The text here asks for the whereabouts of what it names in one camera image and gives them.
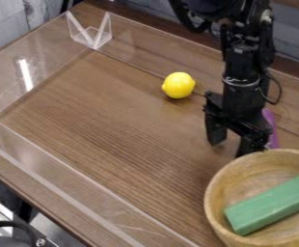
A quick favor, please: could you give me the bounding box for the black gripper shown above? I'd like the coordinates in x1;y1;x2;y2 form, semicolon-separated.
204;75;281;157

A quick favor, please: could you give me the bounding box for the purple toy eggplant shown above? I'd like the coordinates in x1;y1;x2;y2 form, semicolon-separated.
263;108;280;149

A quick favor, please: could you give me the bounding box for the brown wooden bowl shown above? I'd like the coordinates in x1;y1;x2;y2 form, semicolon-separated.
204;149;299;247

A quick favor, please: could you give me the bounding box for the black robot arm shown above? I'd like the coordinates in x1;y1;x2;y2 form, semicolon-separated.
168;0;280;156

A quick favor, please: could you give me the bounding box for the yellow toy lemon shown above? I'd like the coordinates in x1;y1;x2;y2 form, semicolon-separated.
161;71;196;99

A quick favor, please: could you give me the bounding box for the green rectangular block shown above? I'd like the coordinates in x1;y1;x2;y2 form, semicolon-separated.
224;176;299;235

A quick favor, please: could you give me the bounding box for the clear acrylic tray wall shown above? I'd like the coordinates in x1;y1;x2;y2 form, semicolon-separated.
0;123;199;247

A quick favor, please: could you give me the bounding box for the clear acrylic corner bracket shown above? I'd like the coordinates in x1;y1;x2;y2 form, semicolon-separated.
65;12;112;50

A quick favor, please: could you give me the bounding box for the black cable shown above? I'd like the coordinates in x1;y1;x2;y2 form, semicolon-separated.
0;219;37;247

